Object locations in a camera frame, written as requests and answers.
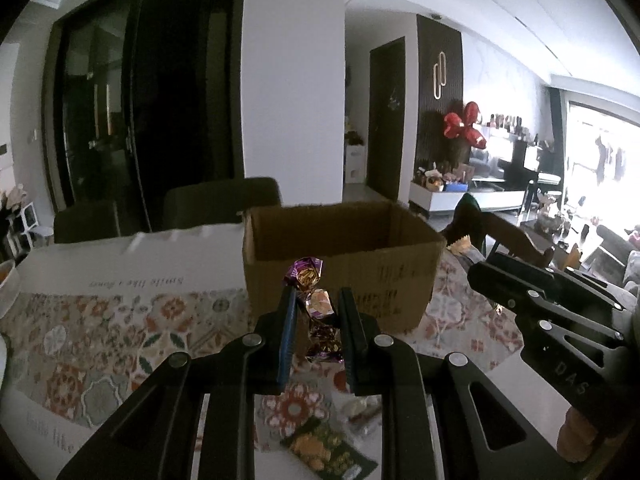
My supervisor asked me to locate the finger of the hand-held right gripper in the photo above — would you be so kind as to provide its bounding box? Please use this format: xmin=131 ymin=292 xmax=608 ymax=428
xmin=486 ymin=251 xmax=630 ymax=312
xmin=467 ymin=261 xmax=627 ymax=347

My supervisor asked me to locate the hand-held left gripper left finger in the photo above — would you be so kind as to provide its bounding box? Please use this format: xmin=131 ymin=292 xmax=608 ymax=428
xmin=55 ymin=285 xmax=299 ymax=480

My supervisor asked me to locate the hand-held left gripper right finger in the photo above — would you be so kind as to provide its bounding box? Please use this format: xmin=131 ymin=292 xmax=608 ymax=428
xmin=336 ymin=286 xmax=567 ymax=480

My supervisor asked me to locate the purple gold candy strip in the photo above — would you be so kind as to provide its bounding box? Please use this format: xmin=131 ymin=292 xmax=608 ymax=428
xmin=283 ymin=256 xmax=347 ymax=364

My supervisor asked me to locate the brown cardboard box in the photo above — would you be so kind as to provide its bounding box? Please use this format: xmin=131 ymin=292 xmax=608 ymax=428
xmin=242 ymin=200 xmax=447 ymax=334

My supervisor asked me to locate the small clear snack packet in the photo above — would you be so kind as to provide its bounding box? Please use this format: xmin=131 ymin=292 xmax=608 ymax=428
xmin=346 ymin=394 xmax=384 ymax=437

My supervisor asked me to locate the dark green floral snack packet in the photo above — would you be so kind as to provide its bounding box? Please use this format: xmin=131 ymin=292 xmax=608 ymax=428
xmin=279 ymin=414 xmax=379 ymax=480

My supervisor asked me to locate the person's right hand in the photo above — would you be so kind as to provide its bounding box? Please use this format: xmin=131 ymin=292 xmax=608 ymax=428
xmin=556 ymin=404 xmax=604 ymax=464

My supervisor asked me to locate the grey coffee table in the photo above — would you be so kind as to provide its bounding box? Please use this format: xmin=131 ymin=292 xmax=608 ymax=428
xmin=520 ymin=212 xmax=601 ymax=262

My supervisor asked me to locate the brown wooden chair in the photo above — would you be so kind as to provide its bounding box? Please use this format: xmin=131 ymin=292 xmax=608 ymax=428
xmin=441 ymin=192 xmax=557 ymax=267

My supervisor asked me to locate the grey sofa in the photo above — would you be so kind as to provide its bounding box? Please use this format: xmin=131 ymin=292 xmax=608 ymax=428
xmin=596 ymin=224 xmax=640 ymax=288

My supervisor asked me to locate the dark green cloth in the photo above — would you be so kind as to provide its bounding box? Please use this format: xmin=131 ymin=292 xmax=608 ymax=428
xmin=449 ymin=193 xmax=485 ymax=250

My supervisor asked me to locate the white tv cabinet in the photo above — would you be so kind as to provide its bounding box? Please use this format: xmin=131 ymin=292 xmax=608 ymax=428
xmin=408 ymin=179 xmax=527 ymax=219

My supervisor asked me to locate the dark television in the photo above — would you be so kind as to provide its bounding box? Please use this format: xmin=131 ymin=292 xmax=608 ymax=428
xmin=499 ymin=139 xmax=564 ymax=187

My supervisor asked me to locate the dark green chair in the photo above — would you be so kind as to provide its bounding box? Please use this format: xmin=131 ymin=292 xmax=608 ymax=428
xmin=53 ymin=199 xmax=122 ymax=244
xmin=161 ymin=176 xmax=283 ymax=232

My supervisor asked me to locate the red bow balloon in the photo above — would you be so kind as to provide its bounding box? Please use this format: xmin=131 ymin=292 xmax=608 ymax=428
xmin=443 ymin=101 xmax=489 ymax=149

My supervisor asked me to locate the white hallway shelf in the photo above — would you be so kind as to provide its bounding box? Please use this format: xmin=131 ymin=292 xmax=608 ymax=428
xmin=344 ymin=144 xmax=367 ymax=184

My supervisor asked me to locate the floral printed tablecloth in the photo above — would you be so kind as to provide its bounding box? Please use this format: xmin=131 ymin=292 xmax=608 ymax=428
xmin=0 ymin=222 xmax=568 ymax=480

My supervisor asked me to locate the dark room door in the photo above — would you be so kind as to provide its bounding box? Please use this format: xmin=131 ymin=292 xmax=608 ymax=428
xmin=368 ymin=37 xmax=407 ymax=202

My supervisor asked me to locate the small white side shelf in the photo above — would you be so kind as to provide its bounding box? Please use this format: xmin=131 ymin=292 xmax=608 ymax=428
xmin=9 ymin=200 xmax=54 ymax=252

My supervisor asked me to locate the dark glass sliding door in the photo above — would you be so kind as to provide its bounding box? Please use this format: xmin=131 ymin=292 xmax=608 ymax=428
xmin=41 ymin=0 xmax=247 ymax=233

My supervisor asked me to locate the dried flower bouquet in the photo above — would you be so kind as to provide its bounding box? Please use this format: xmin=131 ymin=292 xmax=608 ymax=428
xmin=0 ymin=184 xmax=27 ymax=217

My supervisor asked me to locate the loop shaped wall lamp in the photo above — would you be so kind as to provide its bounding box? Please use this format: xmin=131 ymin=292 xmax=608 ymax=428
xmin=431 ymin=52 xmax=449 ymax=102

